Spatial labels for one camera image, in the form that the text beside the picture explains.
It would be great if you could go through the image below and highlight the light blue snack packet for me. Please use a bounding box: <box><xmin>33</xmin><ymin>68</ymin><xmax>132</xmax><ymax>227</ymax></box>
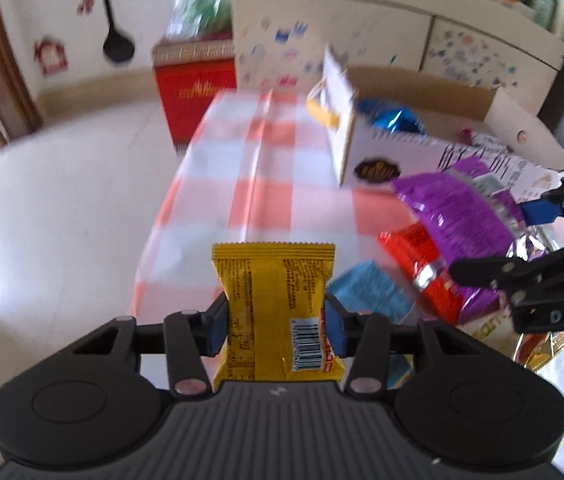
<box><xmin>327</xmin><ymin>259</ymin><xmax>415</xmax><ymax>391</ymax></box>

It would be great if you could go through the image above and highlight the yellow snack packet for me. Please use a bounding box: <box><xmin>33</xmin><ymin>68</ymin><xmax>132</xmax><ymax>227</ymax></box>
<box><xmin>211</xmin><ymin>243</ymin><xmax>345</xmax><ymax>389</ymax></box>

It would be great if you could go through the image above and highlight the red snack bag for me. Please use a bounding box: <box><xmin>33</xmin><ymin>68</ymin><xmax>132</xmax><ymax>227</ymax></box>
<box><xmin>378</xmin><ymin>222</ymin><xmax>464</xmax><ymax>325</ymax></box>

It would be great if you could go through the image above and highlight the purple snack bag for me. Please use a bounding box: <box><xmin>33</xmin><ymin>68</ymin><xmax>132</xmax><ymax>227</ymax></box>
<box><xmin>393</xmin><ymin>157</ymin><xmax>524</xmax><ymax>325</ymax></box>

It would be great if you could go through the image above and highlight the silver foil snack bag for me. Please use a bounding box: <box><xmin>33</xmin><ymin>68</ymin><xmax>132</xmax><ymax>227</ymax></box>
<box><xmin>506</xmin><ymin>224</ymin><xmax>562</xmax><ymax>261</ymax></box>

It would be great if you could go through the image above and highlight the white cardboard milk box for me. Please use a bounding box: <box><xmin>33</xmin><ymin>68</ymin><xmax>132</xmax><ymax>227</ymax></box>
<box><xmin>306</xmin><ymin>49</ymin><xmax>564</xmax><ymax>200</ymax></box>

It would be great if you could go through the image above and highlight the dark blue foil snack bag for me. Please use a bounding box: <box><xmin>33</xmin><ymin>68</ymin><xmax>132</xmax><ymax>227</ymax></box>
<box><xmin>357</xmin><ymin>99</ymin><xmax>426</xmax><ymax>136</ymax></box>

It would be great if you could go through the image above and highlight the beige stickered cabinet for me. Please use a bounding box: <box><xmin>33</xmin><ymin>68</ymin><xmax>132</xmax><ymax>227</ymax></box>
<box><xmin>232</xmin><ymin>0</ymin><xmax>564</xmax><ymax>113</ymax></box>

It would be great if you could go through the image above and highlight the red gift box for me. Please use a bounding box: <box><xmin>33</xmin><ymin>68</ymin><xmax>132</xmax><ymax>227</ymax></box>
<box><xmin>152</xmin><ymin>32</ymin><xmax>236</xmax><ymax>150</ymax></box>

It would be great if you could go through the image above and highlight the clear plastic bag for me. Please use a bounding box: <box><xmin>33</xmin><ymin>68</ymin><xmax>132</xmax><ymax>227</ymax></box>
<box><xmin>166</xmin><ymin>0</ymin><xmax>232</xmax><ymax>40</ymax></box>

